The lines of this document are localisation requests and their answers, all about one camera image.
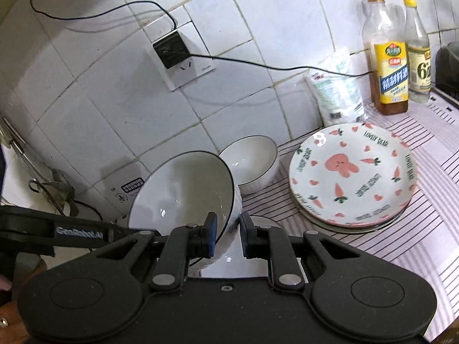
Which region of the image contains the striped white tablecloth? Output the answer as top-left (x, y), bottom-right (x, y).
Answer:
top-left (240, 89), bottom-right (459, 343)

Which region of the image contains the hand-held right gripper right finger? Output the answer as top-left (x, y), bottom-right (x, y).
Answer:
top-left (239, 212), bottom-right (363, 292)

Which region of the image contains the black rice cooker cable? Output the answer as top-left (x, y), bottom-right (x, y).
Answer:
top-left (70, 199), bottom-right (104, 221)

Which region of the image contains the clear vinegar bottle yellow cap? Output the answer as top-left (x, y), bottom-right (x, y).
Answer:
top-left (402, 0), bottom-right (432, 104)

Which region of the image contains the white bowl black rim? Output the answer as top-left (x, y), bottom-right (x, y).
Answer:
top-left (190, 215), bottom-right (309, 279)
top-left (127, 150), bottom-right (242, 267)
top-left (218, 135), bottom-right (279, 194)

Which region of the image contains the pink rabbit print plate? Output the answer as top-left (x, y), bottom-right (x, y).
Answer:
top-left (289, 122), bottom-right (418, 227)

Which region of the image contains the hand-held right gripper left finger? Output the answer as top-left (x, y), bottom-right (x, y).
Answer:
top-left (95, 212), bottom-right (219, 292)

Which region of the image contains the yellow label cooking wine bottle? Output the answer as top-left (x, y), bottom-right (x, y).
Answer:
top-left (362, 0), bottom-right (410, 116)

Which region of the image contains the black plug adapter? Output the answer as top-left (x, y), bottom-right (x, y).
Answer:
top-left (152, 30), bottom-right (189, 69)

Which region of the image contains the thin black cable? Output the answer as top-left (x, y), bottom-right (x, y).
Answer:
top-left (29, 0), bottom-right (178, 33)
top-left (163, 48), bottom-right (375, 77)

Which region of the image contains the white wall sticker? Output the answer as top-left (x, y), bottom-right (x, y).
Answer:
top-left (109, 175), bottom-right (147, 205)

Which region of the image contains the black wok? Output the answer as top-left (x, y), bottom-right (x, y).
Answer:
top-left (435, 41), bottom-right (459, 94)

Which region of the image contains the white salt bag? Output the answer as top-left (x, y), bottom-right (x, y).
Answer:
top-left (305, 52), bottom-right (365, 127)

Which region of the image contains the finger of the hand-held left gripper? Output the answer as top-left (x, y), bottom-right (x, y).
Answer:
top-left (108, 221), bottom-right (140, 246)

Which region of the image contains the large white plate black rim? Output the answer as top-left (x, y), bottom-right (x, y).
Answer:
top-left (292, 186), bottom-right (417, 232)

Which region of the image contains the white wall socket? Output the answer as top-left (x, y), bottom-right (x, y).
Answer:
top-left (143, 21), bottom-right (216, 92)

